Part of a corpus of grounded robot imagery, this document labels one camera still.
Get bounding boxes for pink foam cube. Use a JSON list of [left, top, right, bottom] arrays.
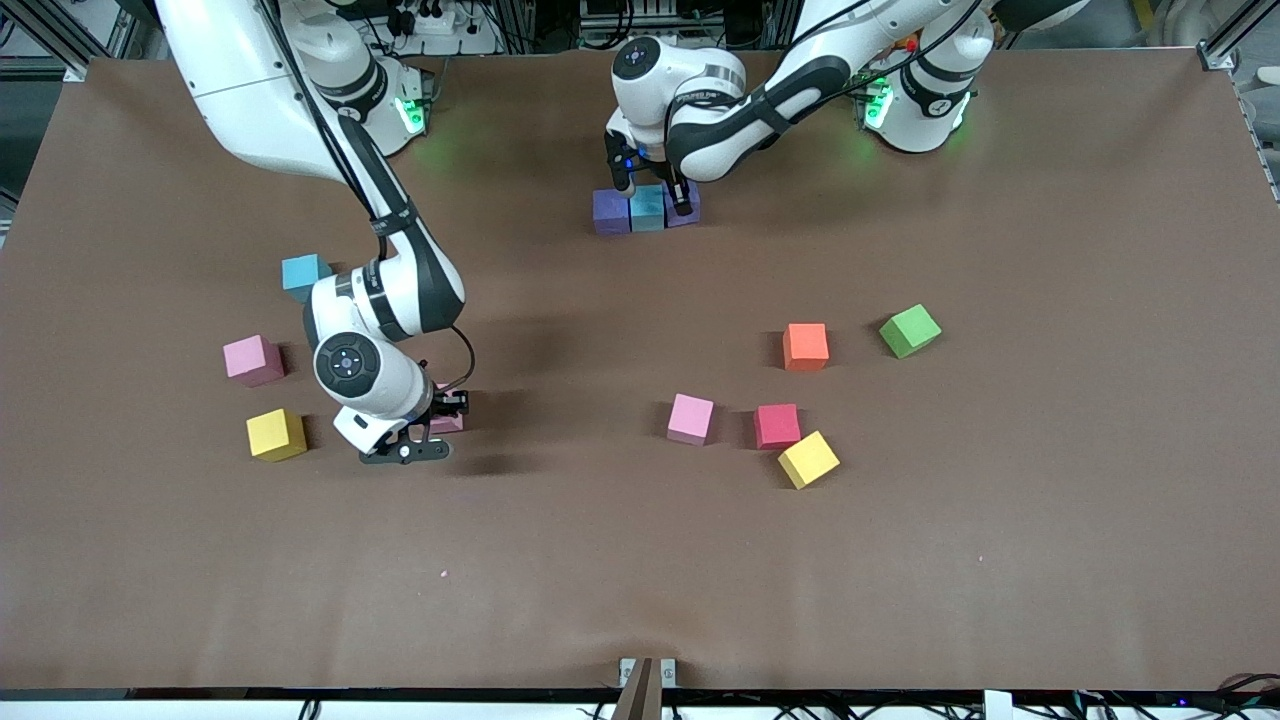
[[222, 334, 286, 388], [667, 393, 716, 447], [428, 383, 467, 435]]

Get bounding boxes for purple foam cube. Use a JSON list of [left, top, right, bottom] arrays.
[[664, 180, 703, 230], [592, 189, 633, 237]]

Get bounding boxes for cyan foam cube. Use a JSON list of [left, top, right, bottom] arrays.
[[281, 253, 333, 304], [630, 185, 668, 234]]

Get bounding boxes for yellow foam cube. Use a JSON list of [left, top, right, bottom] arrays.
[[246, 408, 308, 463], [777, 431, 841, 491]]

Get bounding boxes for orange foam cube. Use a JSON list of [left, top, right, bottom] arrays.
[[782, 322, 831, 373]]

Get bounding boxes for white power strip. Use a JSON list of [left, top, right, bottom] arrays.
[[385, 0, 471, 36]]

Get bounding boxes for red foam cube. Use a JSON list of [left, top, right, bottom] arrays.
[[754, 403, 803, 451]]

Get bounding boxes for green foam cube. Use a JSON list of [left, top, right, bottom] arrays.
[[879, 304, 943, 360]]

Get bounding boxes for brown wooden strip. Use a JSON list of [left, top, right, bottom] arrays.
[[611, 657, 666, 720]]

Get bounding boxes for perforated metal strip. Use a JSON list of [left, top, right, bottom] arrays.
[[1238, 80, 1280, 206]]

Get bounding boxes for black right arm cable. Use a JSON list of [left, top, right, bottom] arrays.
[[258, 0, 477, 393]]

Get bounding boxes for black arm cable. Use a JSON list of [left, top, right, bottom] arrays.
[[258, 0, 477, 393], [660, 0, 1001, 151]]

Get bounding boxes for aluminium frame post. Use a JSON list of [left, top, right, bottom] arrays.
[[497, 0, 538, 53], [765, 0, 806, 51]]

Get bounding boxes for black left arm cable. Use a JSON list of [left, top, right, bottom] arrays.
[[660, 0, 1001, 151]]

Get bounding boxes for small metal bracket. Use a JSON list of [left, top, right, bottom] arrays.
[[619, 657, 678, 689]]

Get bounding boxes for aluminium frame profile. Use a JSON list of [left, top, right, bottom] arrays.
[[1198, 0, 1280, 73], [0, 0, 136, 83]]

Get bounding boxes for black cable bundle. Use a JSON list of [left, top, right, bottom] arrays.
[[1060, 672, 1280, 720]]

